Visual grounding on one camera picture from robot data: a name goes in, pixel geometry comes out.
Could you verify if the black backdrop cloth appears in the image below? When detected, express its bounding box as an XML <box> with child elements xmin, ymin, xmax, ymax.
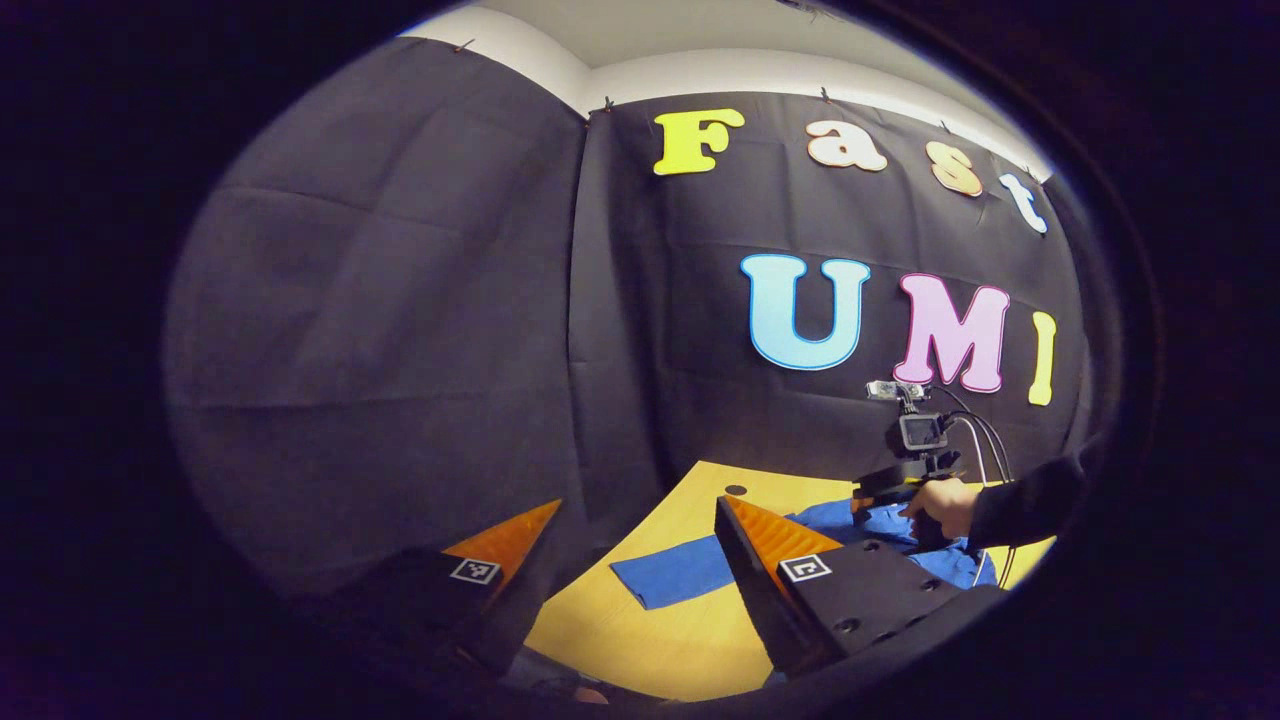
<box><xmin>165</xmin><ymin>35</ymin><xmax>1111</xmax><ymax>601</ymax></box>

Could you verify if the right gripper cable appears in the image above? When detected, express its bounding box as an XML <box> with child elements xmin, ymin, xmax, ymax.
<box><xmin>940</xmin><ymin>388</ymin><xmax>1016</xmax><ymax>591</ymax></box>

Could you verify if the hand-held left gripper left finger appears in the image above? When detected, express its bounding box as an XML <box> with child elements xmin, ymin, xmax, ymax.
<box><xmin>300</xmin><ymin>498</ymin><xmax>563</xmax><ymax>681</ymax></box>

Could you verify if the blue button shirt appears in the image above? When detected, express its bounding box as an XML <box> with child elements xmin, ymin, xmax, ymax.
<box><xmin>610</xmin><ymin>498</ymin><xmax>1001</xmax><ymax>611</ymax></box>

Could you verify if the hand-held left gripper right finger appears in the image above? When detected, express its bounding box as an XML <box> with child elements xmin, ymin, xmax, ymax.
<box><xmin>714</xmin><ymin>495</ymin><xmax>1006</xmax><ymax>681</ymax></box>

